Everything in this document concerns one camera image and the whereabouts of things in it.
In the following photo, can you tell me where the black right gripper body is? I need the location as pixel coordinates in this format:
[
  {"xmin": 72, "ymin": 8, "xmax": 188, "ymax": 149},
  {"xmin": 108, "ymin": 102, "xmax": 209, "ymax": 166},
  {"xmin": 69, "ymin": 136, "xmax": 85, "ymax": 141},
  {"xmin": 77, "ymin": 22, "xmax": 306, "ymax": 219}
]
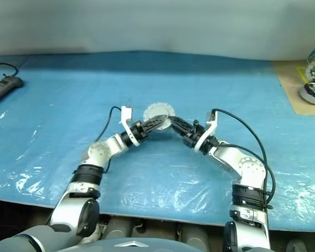
[{"xmin": 183, "ymin": 119, "xmax": 207, "ymax": 150}]

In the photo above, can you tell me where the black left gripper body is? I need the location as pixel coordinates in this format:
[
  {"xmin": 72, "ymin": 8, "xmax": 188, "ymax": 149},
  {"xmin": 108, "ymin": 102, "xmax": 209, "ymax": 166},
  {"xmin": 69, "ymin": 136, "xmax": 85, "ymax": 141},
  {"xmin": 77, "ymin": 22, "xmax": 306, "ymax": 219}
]
[{"xmin": 131, "ymin": 120, "xmax": 151, "ymax": 142}]

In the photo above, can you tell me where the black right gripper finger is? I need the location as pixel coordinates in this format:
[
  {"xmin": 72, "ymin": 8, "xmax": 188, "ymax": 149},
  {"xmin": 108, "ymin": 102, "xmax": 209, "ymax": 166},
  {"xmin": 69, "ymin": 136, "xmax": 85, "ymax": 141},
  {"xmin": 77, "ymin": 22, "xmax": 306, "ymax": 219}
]
[
  {"xmin": 172, "ymin": 122, "xmax": 189, "ymax": 138},
  {"xmin": 171, "ymin": 117, "xmax": 192, "ymax": 131}
]

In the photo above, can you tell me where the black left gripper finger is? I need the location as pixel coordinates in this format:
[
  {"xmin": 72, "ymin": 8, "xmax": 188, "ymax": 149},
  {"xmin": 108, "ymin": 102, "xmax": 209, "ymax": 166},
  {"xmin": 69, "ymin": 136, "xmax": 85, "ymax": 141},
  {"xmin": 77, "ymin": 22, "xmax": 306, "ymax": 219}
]
[
  {"xmin": 144, "ymin": 114, "xmax": 167, "ymax": 128},
  {"xmin": 146, "ymin": 120, "xmax": 164, "ymax": 134}
]

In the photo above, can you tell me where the silver motor lid circuit board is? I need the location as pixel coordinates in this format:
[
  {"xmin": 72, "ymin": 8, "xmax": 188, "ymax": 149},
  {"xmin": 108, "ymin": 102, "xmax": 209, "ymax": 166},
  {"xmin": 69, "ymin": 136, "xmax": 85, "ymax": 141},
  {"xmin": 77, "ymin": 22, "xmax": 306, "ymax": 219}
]
[{"xmin": 142, "ymin": 102, "xmax": 176, "ymax": 127}]

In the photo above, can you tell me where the spare silver motor housing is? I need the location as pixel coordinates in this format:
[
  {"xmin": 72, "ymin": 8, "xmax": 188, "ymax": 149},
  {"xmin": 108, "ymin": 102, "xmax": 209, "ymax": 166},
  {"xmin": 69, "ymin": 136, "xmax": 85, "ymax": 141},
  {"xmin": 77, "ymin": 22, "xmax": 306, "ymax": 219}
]
[{"xmin": 299, "ymin": 81, "xmax": 315, "ymax": 106}]

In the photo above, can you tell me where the gray rounded shape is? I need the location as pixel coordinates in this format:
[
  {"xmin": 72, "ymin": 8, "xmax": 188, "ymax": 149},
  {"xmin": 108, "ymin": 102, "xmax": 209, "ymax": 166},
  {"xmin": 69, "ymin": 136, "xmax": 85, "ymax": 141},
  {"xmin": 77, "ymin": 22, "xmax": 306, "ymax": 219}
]
[
  {"xmin": 104, "ymin": 218, "xmax": 134, "ymax": 240},
  {"xmin": 177, "ymin": 222, "xmax": 210, "ymax": 246}
]

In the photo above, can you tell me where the gray robot torso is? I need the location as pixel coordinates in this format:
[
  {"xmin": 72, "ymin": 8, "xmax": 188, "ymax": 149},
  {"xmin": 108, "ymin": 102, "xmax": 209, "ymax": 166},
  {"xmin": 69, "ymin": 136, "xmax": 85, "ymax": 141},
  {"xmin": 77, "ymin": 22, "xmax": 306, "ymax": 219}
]
[{"xmin": 0, "ymin": 225, "xmax": 272, "ymax": 252}]

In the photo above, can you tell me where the black power strip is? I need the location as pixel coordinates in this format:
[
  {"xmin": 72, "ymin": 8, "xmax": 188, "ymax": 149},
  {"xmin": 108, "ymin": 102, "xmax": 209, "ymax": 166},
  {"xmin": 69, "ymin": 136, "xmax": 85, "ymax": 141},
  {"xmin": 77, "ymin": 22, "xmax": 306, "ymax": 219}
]
[{"xmin": 0, "ymin": 76, "xmax": 25, "ymax": 106}]

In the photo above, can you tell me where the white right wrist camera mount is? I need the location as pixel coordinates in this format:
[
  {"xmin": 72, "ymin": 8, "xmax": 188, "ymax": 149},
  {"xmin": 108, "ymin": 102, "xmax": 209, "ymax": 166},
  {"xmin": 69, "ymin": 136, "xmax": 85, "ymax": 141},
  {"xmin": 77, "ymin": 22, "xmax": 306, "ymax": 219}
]
[{"xmin": 194, "ymin": 110, "xmax": 218, "ymax": 153}]

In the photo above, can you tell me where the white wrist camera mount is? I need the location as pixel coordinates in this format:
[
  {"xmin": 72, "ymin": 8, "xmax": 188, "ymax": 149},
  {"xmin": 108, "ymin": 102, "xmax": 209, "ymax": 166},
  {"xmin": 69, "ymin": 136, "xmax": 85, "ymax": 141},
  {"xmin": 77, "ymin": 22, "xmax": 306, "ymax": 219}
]
[
  {"xmin": 194, "ymin": 110, "xmax": 218, "ymax": 153},
  {"xmin": 120, "ymin": 105, "xmax": 141, "ymax": 147}
]

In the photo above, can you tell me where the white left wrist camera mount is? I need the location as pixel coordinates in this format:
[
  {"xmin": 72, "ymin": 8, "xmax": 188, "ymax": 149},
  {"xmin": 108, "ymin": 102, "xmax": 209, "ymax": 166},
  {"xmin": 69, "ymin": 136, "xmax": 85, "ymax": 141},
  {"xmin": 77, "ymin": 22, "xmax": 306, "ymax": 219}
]
[{"xmin": 120, "ymin": 105, "xmax": 141, "ymax": 147}]

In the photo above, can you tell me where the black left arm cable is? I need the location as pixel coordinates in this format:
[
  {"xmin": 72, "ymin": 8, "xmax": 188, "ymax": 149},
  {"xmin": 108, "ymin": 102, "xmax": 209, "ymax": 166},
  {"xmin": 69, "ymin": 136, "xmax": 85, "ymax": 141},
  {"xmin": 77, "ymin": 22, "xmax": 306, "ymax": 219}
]
[{"xmin": 95, "ymin": 106, "xmax": 123, "ymax": 174}]

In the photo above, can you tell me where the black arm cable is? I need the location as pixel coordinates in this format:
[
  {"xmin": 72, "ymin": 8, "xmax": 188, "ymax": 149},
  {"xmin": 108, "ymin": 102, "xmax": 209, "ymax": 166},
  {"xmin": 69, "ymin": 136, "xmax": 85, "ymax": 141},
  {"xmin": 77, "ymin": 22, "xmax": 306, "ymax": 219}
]
[
  {"xmin": 211, "ymin": 108, "xmax": 276, "ymax": 211},
  {"xmin": 95, "ymin": 106, "xmax": 123, "ymax": 174}
]

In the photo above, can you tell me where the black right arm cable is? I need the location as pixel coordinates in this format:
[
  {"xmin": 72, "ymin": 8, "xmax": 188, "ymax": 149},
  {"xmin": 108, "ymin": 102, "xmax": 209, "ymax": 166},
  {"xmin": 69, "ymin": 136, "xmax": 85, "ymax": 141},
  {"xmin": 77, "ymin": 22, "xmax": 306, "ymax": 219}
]
[{"xmin": 211, "ymin": 108, "xmax": 276, "ymax": 211}]

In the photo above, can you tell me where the black power strip cable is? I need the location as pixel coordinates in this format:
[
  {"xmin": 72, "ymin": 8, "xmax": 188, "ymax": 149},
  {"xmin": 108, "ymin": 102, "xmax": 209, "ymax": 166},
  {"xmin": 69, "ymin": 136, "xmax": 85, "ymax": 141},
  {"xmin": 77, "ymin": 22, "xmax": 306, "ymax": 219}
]
[{"xmin": 0, "ymin": 62, "xmax": 19, "ymax": 89}]

